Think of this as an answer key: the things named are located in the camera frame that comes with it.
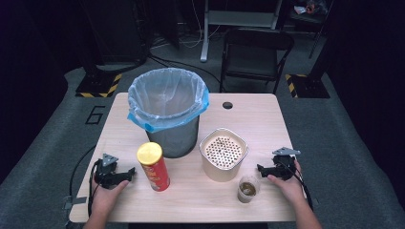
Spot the red chip can yellow lid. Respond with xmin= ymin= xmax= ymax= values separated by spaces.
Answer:
xmin=137 ymin=141 xmax=171 ymax=193

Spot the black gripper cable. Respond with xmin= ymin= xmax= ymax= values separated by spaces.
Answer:
xmin=69 ymin=145 xmax=103 ymax=218
xmin=276 ymin=159 xmax=314 ymax=212

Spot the black floor cable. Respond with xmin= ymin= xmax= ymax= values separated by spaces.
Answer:
xmin=147 ymin=53 xmax=224 ymax=93

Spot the translucent blue trash bag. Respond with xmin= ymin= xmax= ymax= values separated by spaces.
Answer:
xmin=127 ymin=67 xmax=210 ymax=134

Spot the black folding chair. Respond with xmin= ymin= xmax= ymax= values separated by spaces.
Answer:
xmin=219 ymin=28 xmax=295 ymax=94

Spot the grey metal trash can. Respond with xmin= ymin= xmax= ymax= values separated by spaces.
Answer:
xmin=145 ymin=114 xmax=201 ymax=159

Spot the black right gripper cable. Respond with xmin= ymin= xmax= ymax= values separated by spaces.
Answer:
xmin=276 ymin=159 xmax=314 ymax=212

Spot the small clear cup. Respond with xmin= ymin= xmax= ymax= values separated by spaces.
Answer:
xmin=237 ymin=175 xmax=261 ymax=204

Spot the black cabinet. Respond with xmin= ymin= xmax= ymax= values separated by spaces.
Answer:
xmin=79 ymin=0 xmax=151 ymax=67

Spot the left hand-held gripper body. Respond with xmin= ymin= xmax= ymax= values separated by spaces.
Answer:
xmin=94 ymin=153 xmax=119 ymax=189

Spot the beige container with perforated strainer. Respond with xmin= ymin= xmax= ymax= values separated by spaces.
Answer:
xmin=199 ymin=127 xmax=249 ymax=183

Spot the black yellow striped base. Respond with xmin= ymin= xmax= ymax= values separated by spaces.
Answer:
xmin=285 ymin=73 xmax=331 ymax=99
xmin=75 ymin=73 xmax=123 ymax=98

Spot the person's left hand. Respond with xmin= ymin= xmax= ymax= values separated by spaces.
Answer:
xmin=91 ymin=179 xmax=131 ymax=218

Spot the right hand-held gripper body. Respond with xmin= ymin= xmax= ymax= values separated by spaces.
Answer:
xmin=272 ymin=146 xmax=301 ymax=181

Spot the person's right hand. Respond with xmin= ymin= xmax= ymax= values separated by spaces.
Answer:
xmin=266 ymin=159 xmax=307 ymax=204

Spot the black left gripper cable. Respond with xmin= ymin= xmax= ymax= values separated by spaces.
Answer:
xmin=69 ymin=145 xmax=103 ymax=218

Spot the grey table clamp bracket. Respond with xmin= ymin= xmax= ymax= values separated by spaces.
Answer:
xmin=62 ymin=195 xmax=88 ymax=211

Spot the white desk frame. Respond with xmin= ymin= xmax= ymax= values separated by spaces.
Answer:
xmin=200 ymin=0 xmax=283 ymax=63

